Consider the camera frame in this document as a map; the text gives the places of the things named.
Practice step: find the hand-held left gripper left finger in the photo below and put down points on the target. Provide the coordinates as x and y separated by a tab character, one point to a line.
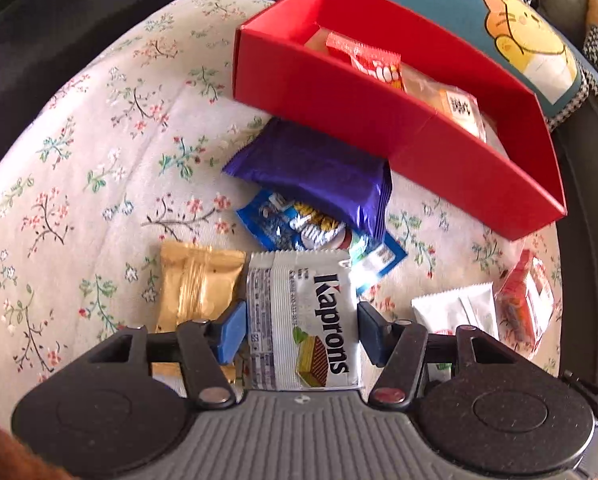
231	331

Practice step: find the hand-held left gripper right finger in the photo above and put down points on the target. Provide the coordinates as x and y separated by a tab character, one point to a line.
371	332

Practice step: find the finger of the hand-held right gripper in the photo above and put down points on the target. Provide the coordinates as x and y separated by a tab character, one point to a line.
594	400

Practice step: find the gold snack packet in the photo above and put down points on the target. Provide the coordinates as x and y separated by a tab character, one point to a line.
194	285

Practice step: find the white wafer packet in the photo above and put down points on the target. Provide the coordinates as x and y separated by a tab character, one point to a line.
299	310

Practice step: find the blue snack packet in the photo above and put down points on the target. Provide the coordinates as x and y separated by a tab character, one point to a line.
284	225

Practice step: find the red pastry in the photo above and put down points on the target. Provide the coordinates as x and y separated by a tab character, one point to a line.
521	300

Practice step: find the purple snack packet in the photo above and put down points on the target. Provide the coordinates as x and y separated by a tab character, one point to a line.
309	170

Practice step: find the red cardboard box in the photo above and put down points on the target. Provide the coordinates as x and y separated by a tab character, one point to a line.
379	130

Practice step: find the pale bun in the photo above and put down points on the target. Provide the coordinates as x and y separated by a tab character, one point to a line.
449	102

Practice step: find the red candy packet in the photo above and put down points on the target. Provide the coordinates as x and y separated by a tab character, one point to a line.
374	62

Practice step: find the long white snack packet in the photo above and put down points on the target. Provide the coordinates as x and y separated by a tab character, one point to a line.
454	310

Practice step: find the dark grey sofa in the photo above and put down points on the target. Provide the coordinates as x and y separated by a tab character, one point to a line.
594	185

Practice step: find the brown fuzzy sleeve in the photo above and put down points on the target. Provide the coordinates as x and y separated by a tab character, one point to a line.
9	450

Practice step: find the blue sofa cover with lion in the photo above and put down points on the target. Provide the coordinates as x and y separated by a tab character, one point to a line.
529	50

